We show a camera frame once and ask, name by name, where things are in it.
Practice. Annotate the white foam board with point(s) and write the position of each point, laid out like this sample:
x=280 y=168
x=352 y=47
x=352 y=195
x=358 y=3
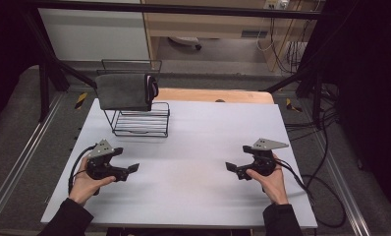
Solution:
x=190 y=147

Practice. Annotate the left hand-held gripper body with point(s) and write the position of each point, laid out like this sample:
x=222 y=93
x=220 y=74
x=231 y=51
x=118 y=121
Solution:
x=100 y=168

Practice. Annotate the wooden desk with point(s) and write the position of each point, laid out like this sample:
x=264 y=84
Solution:
x=200 y=24

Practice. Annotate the person's right hand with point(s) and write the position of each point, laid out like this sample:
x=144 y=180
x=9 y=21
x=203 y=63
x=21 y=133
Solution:
x=275 y=188

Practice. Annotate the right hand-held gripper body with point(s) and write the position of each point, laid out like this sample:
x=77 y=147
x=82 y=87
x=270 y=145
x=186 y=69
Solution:
x=264 y=165

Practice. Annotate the white chair base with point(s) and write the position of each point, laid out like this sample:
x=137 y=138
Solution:
x=183 y=40

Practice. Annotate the white cabinet panel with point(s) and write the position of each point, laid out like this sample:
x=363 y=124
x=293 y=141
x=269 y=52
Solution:
x=92 y=32

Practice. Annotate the aluminium rail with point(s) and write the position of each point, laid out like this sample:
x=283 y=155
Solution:
x=23 y=157
x=342 y=187

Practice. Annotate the person's left hand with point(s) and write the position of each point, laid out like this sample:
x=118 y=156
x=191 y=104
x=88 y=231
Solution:
x=82 y=188

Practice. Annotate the black frame post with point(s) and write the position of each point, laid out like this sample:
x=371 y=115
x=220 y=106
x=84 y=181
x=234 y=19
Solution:
x=316 y=88
x=44 y=82

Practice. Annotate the white power strip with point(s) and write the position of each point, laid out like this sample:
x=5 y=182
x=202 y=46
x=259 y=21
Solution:
x=277 y=4

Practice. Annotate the yellow black tape marker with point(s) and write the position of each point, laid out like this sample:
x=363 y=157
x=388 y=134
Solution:
x=81 y=100
x=293 y=106

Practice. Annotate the black frame crossbar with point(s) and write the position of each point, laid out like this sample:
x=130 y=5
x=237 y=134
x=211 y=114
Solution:
x=183 y=9

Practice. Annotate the black curtain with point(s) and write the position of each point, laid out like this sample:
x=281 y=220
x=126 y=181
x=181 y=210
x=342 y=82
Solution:
x=370 y=82
x=7 y=49

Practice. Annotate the dark grey towel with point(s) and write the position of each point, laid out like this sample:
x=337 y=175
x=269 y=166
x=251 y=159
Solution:
x=123 y=91

